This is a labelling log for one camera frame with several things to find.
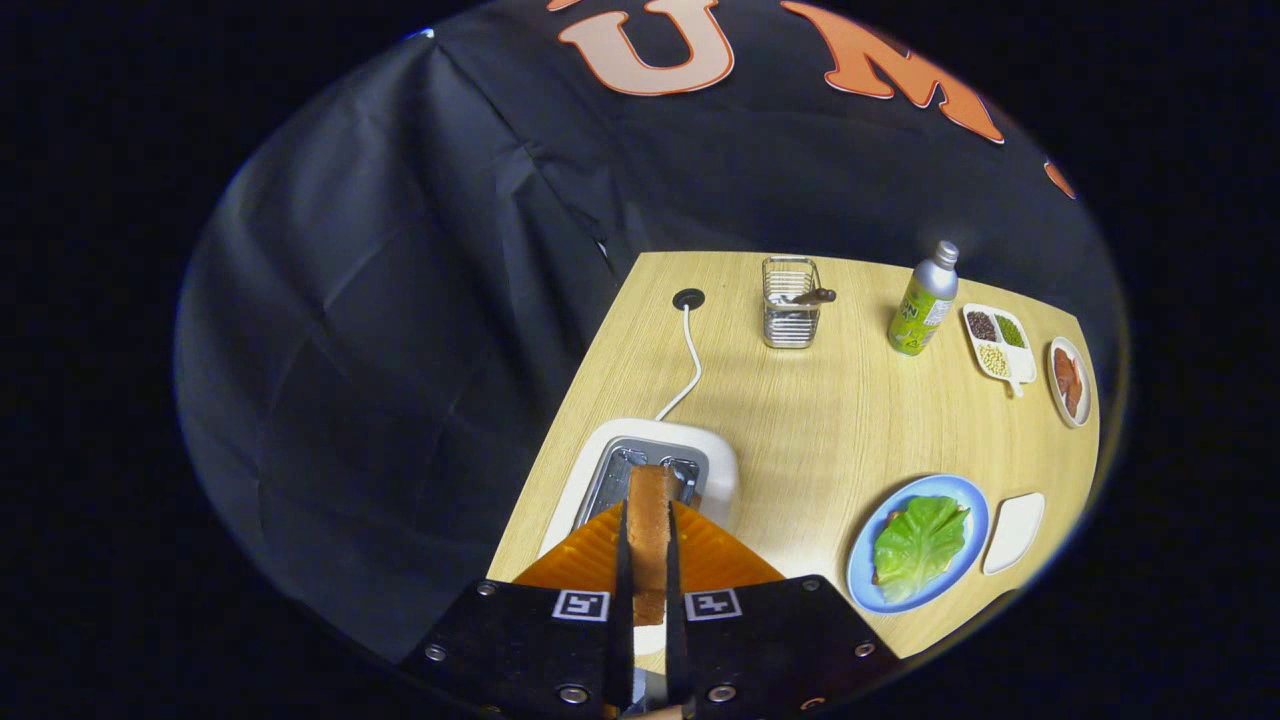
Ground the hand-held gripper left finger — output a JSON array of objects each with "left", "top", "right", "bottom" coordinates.
[{"left": 398, "top": 500, "right": 637, "bottom": 717}]

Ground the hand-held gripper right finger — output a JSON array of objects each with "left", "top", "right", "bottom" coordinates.
[{"left": 664, "top": 500, "right": 902, "bottom": 719}]

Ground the toasted bread slice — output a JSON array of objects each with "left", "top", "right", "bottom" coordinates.
[{"left": 625, "top": 464, "right": 681, "bottom": 627}]

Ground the green lettuce leaf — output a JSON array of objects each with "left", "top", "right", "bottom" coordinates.
[{"left": 873, "top": 495, "right": 971, "bottom": 604}]

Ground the white toaster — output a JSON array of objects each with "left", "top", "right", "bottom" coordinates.
[{"left": 537, "top": 418, "right": 741, "bottom": 657}]

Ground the blue plate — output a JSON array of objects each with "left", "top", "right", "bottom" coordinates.
[{"left": 846, "top": 474, "right": 991, "bottom": 615}]

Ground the white square plate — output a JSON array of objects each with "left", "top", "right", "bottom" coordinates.
[{"left": 981, "top": 492, "right": 1046, "bottom": 576}]

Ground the black backdrop cloth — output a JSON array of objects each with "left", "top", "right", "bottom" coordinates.
[{"left": 175, "top": 0, "right": 1131, "bottom": 666}]

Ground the silver green drink bottle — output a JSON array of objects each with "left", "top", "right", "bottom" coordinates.
[{"left": 887, "top": 240, "right": 961, "bottom": 357}]

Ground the white divided dish with beans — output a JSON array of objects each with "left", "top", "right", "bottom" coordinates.
[{"left": 962, "top": 303, "right": 1038, "bottom": 399}]

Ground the white round plate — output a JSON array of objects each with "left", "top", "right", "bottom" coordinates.
[{"left": 1046, "top": 336, "right": 1093, "bottom": 429}]

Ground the white toaster cable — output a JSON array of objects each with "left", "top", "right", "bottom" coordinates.
[{"left": 655, "top": 305, "right": 703, "bottom": 423}]

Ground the metal wire basket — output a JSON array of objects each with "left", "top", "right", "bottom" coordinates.
[{"left": 761, "top": 256, "right": 823, "bottom": 350}]

